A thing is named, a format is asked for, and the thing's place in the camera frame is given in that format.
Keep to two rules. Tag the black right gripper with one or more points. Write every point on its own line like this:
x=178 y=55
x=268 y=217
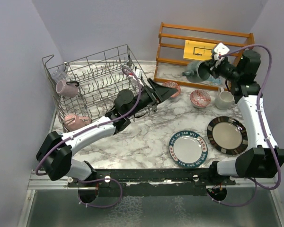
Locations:
x=216 y=65

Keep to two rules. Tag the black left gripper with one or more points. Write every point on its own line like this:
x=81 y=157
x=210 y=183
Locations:
x=162 y=92

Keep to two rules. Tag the grey-green ceramic mug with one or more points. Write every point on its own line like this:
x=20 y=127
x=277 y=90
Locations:
x=197 y=72

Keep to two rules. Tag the white speckled mug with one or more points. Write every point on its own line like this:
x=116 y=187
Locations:
x=224 y=99

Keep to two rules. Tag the purple glass mug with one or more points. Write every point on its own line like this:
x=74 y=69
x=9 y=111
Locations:
x=67 y=88

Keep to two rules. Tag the pink mug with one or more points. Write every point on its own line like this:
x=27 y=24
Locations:
x=74 y=122

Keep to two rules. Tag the clear octagonal glass tumbler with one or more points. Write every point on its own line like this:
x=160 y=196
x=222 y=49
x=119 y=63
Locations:
x=59 y=75

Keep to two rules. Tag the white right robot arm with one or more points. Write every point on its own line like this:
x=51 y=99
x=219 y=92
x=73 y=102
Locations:
x=261 y=157

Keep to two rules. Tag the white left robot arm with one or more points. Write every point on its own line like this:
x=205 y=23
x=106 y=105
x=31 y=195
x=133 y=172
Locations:
x=56 y=152

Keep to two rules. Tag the wooden shelf rack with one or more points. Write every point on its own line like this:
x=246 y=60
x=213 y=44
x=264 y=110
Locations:
x=174 y=41

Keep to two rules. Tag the red patterned bowl near mug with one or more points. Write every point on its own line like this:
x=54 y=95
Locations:
x=172 y=84

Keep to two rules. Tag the yellow book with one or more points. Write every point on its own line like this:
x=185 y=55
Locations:
x=198 y=51

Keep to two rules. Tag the red patterned bowl far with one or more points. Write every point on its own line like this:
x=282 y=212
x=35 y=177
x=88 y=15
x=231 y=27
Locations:
x=200 y=98

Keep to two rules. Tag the green rimmed white plate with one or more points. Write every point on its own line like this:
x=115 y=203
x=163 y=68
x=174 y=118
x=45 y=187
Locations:
x=188 y=149

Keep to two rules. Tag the dark rimmed beige plate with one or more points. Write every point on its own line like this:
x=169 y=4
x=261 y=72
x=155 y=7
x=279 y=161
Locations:
x=227 y=135

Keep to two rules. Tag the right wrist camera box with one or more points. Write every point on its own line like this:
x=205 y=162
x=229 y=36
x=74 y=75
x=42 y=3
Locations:
x=218 y=50

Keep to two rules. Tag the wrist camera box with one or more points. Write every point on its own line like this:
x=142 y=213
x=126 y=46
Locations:
x=218 y=50
x=138 y=74

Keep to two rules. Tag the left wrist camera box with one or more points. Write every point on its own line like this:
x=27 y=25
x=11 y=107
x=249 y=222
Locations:
x=138 y=74

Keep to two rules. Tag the grey wire dish rack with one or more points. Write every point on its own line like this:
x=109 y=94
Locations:
x=100 y=77

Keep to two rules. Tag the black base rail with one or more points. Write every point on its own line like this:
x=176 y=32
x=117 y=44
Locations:
x=165 y=181

